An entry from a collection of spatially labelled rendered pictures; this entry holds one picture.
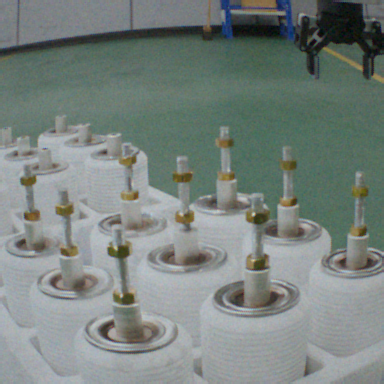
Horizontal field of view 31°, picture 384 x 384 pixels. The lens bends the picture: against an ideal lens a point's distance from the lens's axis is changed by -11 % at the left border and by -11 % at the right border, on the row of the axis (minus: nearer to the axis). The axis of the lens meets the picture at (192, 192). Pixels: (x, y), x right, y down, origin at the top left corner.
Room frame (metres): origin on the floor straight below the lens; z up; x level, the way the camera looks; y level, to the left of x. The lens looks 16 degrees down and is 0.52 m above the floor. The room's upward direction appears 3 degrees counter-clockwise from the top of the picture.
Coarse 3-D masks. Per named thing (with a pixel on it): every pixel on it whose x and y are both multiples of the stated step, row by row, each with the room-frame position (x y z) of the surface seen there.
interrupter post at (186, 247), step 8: (176, 232) 0.67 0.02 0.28; (184, 232) 0.67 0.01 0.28; (192, 232) 0.67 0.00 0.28; (176, 240) 0.67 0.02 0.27; (184, 240) 0.66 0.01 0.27; (192, 240) 0.67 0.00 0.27; (176, 248) 0.67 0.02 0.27; (184, 248) 0.66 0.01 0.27; (192, 248) 0.67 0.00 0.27; (176, 256) 0.67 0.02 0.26; (184, 256) 0.66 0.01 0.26; (192, 256) 0.67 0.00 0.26
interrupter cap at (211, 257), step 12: (156, 252) 0.69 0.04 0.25; (168, 252) 0.69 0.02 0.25; (204, 252) 0.69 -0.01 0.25; (216, 252) 0.68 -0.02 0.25; (156, 264) 0.66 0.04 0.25; (168, 264) 0.66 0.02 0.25; (180, 264) 0.66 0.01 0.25; (192, 264) 0.66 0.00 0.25; (204, 264) 0.65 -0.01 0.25; (216, 264) 0.65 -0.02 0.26
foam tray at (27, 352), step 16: (0, 288) 0.76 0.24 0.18; (0, 304) 0.72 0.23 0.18; (0, 320) 0.67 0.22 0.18; (0, 336) 0.65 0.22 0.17; (16, 336) 0.63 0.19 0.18; (32, 336) 0.64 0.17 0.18; (0, 352) 0.68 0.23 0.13; (16, 352) 0.60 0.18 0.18; (32, 352) 0.60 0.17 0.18; (320, 352) 0.58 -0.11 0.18; (368, 352) 0.57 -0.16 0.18; (0, 368) 0.71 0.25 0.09; (16, 368) 0.61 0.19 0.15; (32, 368) 0.56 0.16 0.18; (48, 368) 0.57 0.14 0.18; (320, 368) 0.56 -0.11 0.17; (336, 368) 0.54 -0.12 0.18; (352, 368) 0.54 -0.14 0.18; (368, 368) 0.55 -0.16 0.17
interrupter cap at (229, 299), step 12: (228, 288) 0.59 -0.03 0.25; (240, 288) 0.59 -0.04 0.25; (276, 288) 0.59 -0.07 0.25; (288, 288) 0.58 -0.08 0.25; (216, 300) 0.57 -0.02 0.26; (228, 300) 0.57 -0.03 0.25; (240, 300) 0.57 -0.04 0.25; (276, 300) 0.57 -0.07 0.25; (288, 300) 0.56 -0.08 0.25; (228, 312) 0.54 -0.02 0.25; (240, 312) 0.54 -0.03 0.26; (252, 312) 0.54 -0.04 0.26; (264, 312) 0.54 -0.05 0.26; (276, 312) 0.54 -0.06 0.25
